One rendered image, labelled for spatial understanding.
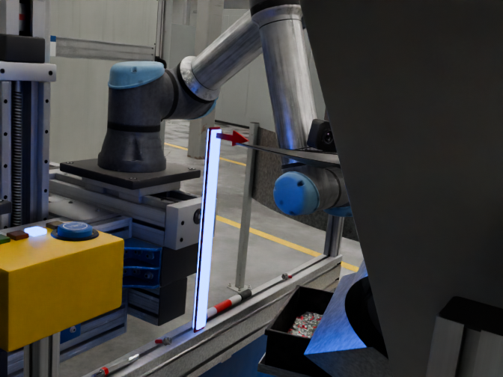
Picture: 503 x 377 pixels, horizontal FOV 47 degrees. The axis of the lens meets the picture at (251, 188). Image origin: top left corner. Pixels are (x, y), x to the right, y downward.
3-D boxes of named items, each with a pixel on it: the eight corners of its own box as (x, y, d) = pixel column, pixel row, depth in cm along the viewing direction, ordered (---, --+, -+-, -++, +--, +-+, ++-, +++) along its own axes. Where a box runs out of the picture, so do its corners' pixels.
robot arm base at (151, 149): (82, 163, 129) (84, 118, 127) (131, 157, 141) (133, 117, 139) (132, 175, 121) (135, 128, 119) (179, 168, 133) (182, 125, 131)
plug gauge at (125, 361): (96, 375, 77) (141, 354, 83) (90, 372, 77) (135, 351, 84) (95, 382, 77) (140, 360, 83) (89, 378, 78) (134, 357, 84)
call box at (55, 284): (7, 367, 59) (8, 268, 57) (-49, 335, 64) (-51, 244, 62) (122, 317, 72) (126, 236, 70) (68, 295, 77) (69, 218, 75)
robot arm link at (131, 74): (95, 119, 128) (97, 56, 125) (143, 118, 138) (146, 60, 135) (129, 126, 121) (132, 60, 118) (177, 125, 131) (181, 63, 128)
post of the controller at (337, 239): (334, 258, 137) (344, 176, 133) (322, 254, 139) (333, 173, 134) (339, 255, 139) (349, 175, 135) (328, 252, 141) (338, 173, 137)
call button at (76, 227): (72, 245, 67) (73, 231, 67) (50, 237, 69) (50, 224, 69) (99, 238, 70) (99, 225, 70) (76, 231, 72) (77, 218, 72)
